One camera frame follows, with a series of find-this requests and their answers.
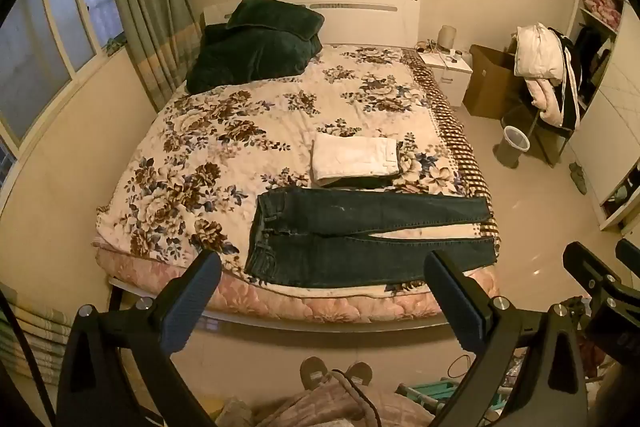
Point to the pink garment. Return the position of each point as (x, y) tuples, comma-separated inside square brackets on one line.
[(547, 102)]

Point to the teal rack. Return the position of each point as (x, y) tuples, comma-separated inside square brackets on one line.
[(435, 392)]

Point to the person's right shoe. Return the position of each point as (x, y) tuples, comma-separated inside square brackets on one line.
[(359, 377)]

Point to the floral quilt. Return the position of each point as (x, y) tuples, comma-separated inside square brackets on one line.
[(235, 132)]

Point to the white wardrobe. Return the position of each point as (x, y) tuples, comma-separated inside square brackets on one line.
[(610, 127)]

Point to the person's left shoe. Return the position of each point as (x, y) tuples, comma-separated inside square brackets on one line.
[(312, 372)]

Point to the black chair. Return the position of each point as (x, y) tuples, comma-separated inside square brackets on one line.
[(550, 139)]

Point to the white nightstand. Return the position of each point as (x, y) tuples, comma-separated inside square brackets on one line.
[(447, 77)]

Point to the person's shoe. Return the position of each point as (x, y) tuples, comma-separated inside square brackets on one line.
[(312, 372), (359, 377)]

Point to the person's pink pajama legs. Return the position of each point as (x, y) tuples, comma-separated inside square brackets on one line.
[(320, 409)]

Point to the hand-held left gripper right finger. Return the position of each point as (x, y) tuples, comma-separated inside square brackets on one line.
[(452, 302)]

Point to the black garment with white stripes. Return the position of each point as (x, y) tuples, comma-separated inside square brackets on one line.
[(572, 72)]

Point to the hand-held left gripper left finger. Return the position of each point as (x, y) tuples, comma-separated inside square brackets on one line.
[(192, 302)]

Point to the folded white pants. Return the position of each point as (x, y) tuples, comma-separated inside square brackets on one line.
[(350, 154)]

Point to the grey trash bin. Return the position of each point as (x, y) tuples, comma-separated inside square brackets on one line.
[(512, 149)]

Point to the pink folded blanket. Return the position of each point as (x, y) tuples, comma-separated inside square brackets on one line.
[(600, 4)]

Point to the window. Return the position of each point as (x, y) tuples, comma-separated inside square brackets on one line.
[(45, 37)]

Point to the dark green pillow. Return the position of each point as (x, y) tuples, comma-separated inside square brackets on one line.
[(275, 14)]

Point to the small green plant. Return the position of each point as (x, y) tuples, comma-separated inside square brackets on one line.
[(115, 43)]

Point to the dark green blanket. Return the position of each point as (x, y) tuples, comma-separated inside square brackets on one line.
[(245, 57)]

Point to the grey slippers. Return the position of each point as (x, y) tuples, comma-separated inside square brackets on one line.
[(579, 179)]

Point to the brown cardboard box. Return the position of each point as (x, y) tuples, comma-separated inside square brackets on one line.
[(492, 79)]

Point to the striped folded bedding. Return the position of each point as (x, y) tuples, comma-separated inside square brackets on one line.
[(30, 337)]

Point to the dark blue jeans pants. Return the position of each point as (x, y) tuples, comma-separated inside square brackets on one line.
[(350, 212)]

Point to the white bed headboard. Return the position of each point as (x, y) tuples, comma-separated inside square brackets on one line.
[(360, 14)]

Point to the green curtain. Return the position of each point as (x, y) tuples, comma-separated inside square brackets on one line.
[(145, 7)]

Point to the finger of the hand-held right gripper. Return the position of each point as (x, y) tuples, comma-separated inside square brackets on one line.
[(587, 269), (630, 254)]

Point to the pink floral mattress pad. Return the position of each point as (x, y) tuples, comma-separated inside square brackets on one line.
[(325, 307)]

